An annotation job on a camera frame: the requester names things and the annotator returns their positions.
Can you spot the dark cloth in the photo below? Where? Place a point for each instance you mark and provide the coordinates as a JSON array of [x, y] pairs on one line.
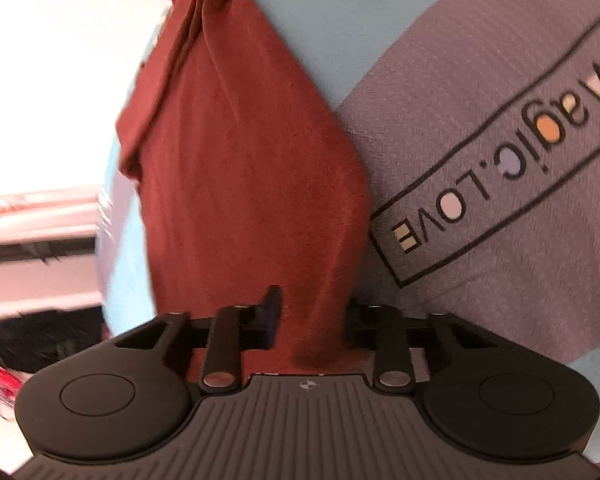
[[50, 332]]

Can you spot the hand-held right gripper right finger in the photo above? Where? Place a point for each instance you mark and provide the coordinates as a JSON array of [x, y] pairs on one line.
[[355, 321]]

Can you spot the maroon long-sleeve sweater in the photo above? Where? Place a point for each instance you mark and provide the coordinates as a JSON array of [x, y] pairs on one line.
[[240, 160]]

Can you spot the blue grey printed bed sheet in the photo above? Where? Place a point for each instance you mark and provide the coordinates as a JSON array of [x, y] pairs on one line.
[[480, 110]]

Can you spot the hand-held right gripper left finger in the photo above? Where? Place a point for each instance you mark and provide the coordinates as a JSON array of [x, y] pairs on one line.
[[272, 312]]

